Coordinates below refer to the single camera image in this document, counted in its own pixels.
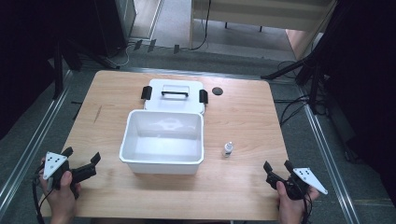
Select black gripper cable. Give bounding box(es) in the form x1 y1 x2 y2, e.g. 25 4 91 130
31 162 56 224
300 191 314 224

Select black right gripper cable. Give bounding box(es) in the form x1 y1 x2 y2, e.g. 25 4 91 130
300 191 314 224

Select white plastic storage box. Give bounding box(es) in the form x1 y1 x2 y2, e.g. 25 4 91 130
119 108 205 175

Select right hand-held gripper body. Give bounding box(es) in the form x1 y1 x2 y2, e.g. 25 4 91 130
266 167 329 201

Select white floor cable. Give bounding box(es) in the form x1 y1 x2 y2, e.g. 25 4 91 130
106 43 138 68

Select black floor cables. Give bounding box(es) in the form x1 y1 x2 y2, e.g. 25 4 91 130
274 60 328 127

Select person's left hand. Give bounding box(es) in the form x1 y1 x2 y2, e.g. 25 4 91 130
38 157 82 224

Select dark cabinet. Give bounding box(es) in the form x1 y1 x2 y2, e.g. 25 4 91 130
92 0 138 57

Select black hanging cable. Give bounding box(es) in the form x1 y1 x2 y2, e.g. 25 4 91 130
188 0 213 51

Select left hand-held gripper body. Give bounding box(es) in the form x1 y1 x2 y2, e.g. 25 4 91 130
42 151 97 200

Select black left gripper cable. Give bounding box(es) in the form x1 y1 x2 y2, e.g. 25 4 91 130
31 162 56 224

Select black tripod stand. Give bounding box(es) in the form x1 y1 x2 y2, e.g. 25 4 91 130
261 6 353 116

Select small white bottle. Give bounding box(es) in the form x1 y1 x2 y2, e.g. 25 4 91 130
221 141 234 159

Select person's right hand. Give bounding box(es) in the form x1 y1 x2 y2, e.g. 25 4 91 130
276 180 320 224

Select black stand with legs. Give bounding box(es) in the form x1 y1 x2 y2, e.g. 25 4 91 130
51 36 120 101

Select white box lid black handle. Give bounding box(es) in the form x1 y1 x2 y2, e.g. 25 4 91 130
140 78 209 115

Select light wooden bench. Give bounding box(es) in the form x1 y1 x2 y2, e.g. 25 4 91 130
189 0 339 60

